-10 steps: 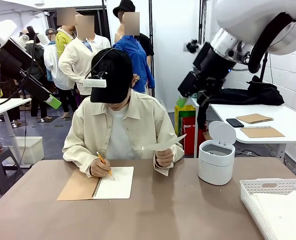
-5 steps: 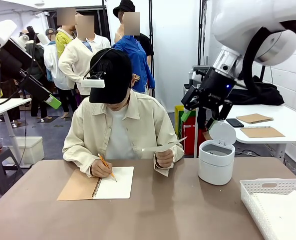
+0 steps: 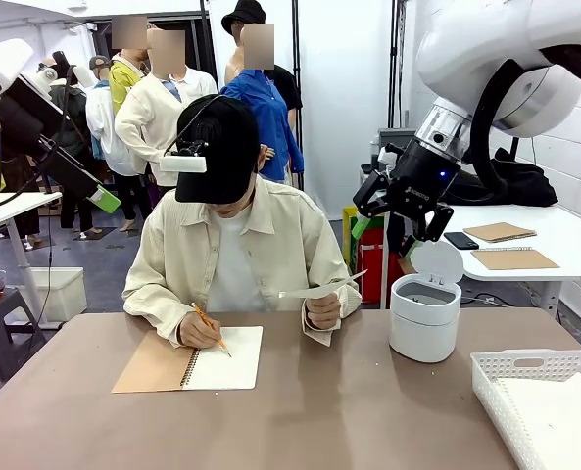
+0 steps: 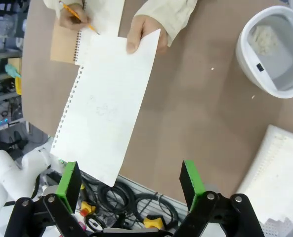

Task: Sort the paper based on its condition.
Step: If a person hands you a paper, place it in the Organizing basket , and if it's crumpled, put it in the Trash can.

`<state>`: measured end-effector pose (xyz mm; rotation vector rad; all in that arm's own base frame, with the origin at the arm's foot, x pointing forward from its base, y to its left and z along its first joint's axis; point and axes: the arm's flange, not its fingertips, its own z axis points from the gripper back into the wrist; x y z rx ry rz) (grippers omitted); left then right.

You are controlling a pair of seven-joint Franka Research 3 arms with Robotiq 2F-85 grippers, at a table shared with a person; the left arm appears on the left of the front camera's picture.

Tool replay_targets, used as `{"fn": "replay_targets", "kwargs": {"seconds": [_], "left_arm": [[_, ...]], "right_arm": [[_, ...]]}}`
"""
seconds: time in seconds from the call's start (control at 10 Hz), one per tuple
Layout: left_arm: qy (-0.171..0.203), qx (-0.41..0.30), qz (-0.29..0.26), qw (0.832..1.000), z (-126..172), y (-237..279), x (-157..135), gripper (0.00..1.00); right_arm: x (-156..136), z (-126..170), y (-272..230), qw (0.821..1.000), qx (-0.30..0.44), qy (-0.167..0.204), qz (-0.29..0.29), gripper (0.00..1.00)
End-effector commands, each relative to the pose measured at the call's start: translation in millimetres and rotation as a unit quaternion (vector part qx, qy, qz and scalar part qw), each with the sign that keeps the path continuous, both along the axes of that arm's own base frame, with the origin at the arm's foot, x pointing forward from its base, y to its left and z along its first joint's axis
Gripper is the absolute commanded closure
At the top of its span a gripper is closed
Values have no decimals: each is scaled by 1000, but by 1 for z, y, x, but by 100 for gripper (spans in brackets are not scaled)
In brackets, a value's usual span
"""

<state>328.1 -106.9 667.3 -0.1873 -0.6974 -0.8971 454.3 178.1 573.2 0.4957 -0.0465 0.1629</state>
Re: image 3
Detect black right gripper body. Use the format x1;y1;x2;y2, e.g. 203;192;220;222
387;139;463;217

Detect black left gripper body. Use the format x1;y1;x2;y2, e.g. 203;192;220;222
0;75;84;191

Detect white paper sheet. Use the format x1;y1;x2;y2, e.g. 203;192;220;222
278;268;369;302

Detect yellow pencil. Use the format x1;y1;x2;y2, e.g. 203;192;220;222
190;302;233;359

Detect person's right forearm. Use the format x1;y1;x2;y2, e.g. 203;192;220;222
121;273;208;340

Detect person's left hand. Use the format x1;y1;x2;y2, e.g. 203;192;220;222
303;294;343;332

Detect person's right hand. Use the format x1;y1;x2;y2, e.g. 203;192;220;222
177;310;223;351

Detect black smartphone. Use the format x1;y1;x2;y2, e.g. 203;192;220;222
443;231;481;252

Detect grey box device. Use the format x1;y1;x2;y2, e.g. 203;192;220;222
370;127;416;170

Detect yellow green shopping bag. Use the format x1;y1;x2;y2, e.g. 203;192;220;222
342;205;386;276

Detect brown closed notebook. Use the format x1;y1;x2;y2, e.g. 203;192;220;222
462;221;538;245

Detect red shopping bag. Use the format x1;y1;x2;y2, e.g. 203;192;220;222
356;227;410;305

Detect mannequin in white hoodie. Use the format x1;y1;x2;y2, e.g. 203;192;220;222
84;55;147;232

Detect white desk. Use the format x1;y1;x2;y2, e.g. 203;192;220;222
0;191;64;330

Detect brown spiral notebook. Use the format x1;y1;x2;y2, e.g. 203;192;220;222
469;247;561;272

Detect mannequin in white cardigan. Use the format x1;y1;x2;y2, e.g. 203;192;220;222
114;28;219;188

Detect mannequin in yellow jacket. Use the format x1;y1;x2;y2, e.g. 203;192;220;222
108;17;150;117

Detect white storage box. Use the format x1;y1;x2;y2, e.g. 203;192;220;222
27;266;88;324

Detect person in beige shirt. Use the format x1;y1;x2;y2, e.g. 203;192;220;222
121;146;363;349

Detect white desktop trash bin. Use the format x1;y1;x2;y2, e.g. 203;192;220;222
388;238;465;365

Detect black baseball cap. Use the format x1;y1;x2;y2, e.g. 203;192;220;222
175;95;262;205

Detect white side table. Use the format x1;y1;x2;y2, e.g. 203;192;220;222
363;195;581;314

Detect mannequin in blue shirt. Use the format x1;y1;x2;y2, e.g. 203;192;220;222
219;23;306;183

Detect black tripod poles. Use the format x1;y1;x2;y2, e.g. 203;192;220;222
389;0;410;131

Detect mannequin in black shirt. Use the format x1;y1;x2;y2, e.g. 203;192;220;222
223;33;304;112

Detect grey plastic stool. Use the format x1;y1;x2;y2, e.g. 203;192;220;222
0;287;47;381

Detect black stand pole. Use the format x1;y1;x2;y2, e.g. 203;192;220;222
292;0;306;192

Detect white plastic mesh basket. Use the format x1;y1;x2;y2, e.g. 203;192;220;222
469;349;581;470

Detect spiral notebook kraft cover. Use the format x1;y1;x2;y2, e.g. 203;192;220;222
111;325;265;395

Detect black bucket hat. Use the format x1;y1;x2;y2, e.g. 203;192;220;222
220;0;267;36

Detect white paper stack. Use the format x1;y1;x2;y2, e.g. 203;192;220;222
495;374;581;470

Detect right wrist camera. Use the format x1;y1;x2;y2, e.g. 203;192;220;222
376;142;402;170

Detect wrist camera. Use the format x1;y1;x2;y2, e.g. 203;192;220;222
376;142;402;170
37;50;96;92

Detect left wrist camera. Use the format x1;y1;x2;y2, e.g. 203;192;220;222
37;50;96;92

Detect black cable hose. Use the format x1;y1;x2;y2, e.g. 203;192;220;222
468;43;581;193

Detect white head-mounted camera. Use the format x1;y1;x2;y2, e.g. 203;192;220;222
160;139;210;174

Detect thin black hanging cable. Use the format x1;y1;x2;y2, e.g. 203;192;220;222
24;195;55;344

